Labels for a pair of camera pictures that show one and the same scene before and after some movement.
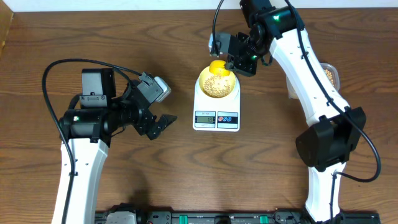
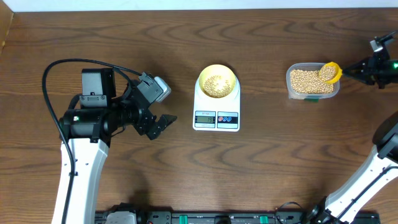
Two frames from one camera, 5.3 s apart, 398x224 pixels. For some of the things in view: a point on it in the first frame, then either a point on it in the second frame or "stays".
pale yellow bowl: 216,86 stays
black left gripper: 151,130 stays
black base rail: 231,217 stays
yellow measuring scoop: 216,67 to 338,76
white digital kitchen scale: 222,114 stays
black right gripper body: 247,63 to 383,71
